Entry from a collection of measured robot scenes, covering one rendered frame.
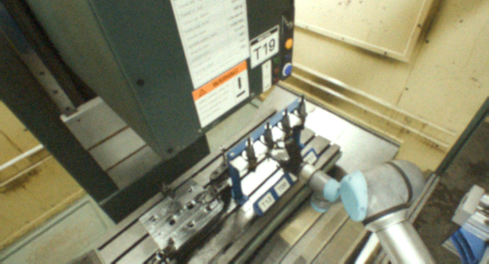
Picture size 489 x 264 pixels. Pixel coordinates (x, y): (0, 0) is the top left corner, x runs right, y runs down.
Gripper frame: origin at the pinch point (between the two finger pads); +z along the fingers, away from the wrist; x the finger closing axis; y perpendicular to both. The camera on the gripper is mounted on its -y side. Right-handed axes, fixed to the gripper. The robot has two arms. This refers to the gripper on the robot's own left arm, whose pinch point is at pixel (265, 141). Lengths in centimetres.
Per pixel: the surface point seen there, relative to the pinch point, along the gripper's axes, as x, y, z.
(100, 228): -76, 63, 63
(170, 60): -38, -63, -12
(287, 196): -0.2, 29.4, -13.4
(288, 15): -5, -60, -12
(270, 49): -11, -54, -12
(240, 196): -16.8, 27.4, 1.6
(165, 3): -36, -73, -12
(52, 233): -98, 63, 81
